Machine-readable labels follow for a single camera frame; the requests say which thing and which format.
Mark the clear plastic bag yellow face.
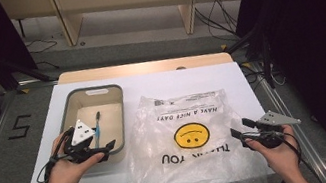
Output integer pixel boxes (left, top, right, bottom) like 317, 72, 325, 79
111, 76, 271, 183

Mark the right hand-held gripper cable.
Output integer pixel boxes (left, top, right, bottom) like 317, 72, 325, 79
238, 119, 324, 183

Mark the person's left hand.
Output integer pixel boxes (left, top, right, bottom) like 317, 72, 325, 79
37, 126, 111, 183

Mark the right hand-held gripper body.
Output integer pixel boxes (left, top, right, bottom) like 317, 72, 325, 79
239, 105, 306, 154

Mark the grey storage bin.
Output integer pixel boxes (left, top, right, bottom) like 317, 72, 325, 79
53, 81, 135, 172

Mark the person's right hand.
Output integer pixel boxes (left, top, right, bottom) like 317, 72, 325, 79
243, 122, 306, 183

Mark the thin black floor cable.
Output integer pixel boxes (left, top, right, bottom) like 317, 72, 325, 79
23, 34, 64, 75

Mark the bundle of black hanging cables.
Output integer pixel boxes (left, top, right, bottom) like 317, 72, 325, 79
192, 0, 244, 44

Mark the blue toothbrush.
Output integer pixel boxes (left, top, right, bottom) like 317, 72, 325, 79
89, 111, 108, 149

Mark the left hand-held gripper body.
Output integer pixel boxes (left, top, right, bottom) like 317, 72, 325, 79
58, 115, 110, 167

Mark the left hand-held gripper cable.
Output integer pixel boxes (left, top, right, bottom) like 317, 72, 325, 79
28, 128, 79, 183

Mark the white table board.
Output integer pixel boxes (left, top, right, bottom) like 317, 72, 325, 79
1, 49, 277, 183

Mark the black metal stand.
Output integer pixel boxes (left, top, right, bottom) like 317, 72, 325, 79
220, 10, 287, 97

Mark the hand-held gripper cable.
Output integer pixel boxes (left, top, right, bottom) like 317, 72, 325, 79
238, 119, 324, 183
28, 128, 79, 183

